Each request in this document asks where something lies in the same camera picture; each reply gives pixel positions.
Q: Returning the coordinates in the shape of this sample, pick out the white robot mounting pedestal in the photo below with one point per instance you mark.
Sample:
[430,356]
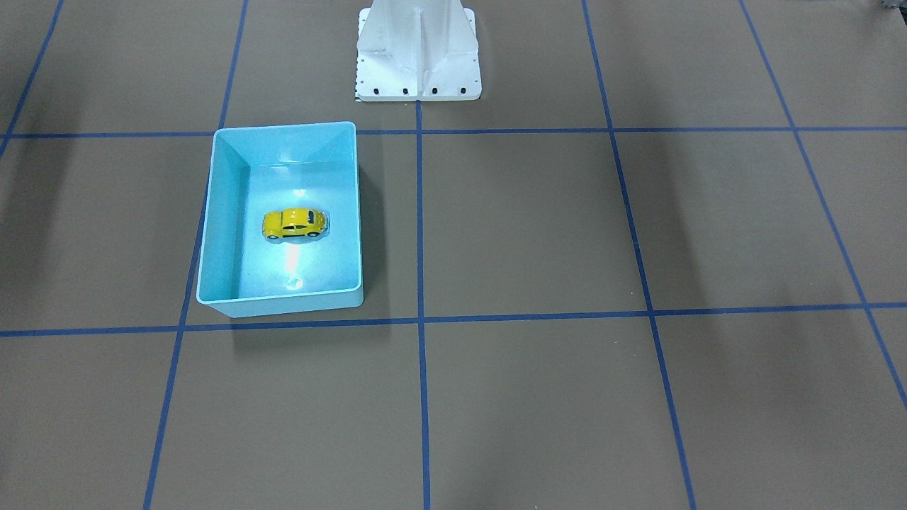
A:
[417,51]

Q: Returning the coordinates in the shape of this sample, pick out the light blue plastic bin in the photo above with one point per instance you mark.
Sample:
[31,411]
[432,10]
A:
[255,170]

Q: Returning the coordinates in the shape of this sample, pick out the yellow beetle toy car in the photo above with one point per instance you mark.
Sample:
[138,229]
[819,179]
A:
[295,223]

